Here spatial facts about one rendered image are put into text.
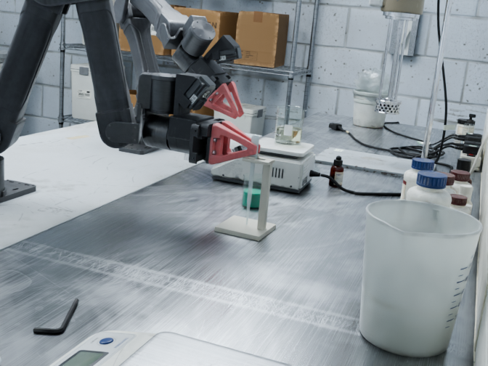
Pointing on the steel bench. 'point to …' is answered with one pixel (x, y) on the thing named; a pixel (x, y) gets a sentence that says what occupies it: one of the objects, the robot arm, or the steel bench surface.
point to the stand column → (436, 78)
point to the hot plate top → (285, 148)
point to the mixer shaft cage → (386, 104)
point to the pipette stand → (253, 229)
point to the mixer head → (399, 9)
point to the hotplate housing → (282, 173)
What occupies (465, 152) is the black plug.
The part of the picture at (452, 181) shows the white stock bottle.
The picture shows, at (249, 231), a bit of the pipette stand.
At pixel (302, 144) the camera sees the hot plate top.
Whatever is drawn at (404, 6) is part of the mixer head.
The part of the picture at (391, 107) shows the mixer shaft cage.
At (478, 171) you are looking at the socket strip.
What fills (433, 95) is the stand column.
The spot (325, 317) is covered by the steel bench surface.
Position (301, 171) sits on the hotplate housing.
